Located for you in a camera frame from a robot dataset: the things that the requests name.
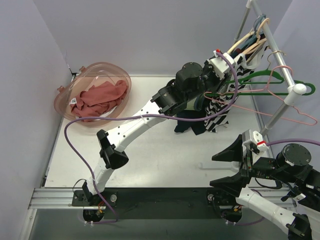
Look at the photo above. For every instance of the teal blue hanger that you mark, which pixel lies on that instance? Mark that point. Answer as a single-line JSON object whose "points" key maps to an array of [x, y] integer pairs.
{"points": [[252, 38]]}

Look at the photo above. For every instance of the cream plastic hanger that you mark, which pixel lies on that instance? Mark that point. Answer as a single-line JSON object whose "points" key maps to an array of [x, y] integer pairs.
{"points": [[266, 20]]}

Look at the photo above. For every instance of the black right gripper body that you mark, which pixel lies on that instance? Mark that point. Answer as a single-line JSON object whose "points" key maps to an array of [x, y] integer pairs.
{"points": [[245, 167]]}

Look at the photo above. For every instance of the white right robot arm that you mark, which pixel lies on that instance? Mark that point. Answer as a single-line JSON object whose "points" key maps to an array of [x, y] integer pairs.
{"points": [[286, 161]]}

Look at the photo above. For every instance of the aluminium frame rail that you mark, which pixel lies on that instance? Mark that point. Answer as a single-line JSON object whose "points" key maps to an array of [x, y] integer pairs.
{"points": [[51, 198]]}

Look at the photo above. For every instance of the black white striped tank top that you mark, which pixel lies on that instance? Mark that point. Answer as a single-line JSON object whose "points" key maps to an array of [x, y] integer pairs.
{"points": [[245, 66]]}

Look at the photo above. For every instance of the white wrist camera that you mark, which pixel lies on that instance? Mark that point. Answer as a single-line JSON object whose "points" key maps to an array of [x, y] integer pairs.
{"points": [[254, 142], [220, 67]]}

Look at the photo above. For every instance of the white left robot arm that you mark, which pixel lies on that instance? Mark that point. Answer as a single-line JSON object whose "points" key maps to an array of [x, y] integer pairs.
{"points": [[190, 81]]}

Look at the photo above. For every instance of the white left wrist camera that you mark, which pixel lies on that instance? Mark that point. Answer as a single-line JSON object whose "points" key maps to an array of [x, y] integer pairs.
{"points": [[220, 67]]}

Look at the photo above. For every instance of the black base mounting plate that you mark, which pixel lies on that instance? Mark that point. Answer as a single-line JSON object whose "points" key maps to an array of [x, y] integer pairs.
{"points": [[158, 203]]}

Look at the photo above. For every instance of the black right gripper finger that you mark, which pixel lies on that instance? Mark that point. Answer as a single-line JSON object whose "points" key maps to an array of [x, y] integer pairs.
{"points": [[233, 153], [232, 185]]}

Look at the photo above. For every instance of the beige wooden hanger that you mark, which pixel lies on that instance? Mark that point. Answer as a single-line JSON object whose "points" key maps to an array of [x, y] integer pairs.
{"points": [[255, 54]]}

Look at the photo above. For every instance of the olive green garment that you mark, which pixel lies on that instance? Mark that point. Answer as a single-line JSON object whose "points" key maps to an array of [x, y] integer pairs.
{"points": [[192, 105]]}

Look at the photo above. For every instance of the pink translucent plastic basket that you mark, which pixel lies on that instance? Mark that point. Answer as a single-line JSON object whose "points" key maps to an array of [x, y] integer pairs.
{"points": [[95, 74]]}

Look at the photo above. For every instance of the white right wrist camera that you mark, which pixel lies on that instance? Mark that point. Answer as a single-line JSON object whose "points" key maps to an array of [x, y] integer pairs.
{"points": [[254, 142]]}

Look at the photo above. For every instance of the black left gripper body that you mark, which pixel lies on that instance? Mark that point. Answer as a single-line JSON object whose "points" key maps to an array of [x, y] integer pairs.
{"points": [[208, 70]]}

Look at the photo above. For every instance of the navy blue garment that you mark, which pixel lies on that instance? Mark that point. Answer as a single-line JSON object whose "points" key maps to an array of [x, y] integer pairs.
{"points": [[198, 127]]}

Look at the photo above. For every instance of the pink wire hanger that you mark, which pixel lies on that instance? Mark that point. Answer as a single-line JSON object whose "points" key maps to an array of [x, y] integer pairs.
{"points": [[262, 96]]}

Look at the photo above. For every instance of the rust red tank top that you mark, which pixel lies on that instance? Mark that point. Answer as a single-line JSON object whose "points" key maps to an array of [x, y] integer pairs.
{"points": [[106, 95]]}

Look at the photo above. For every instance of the metal clothes rack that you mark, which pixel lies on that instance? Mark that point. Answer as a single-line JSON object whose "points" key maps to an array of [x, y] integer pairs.
{"points": [[295, 91]]}

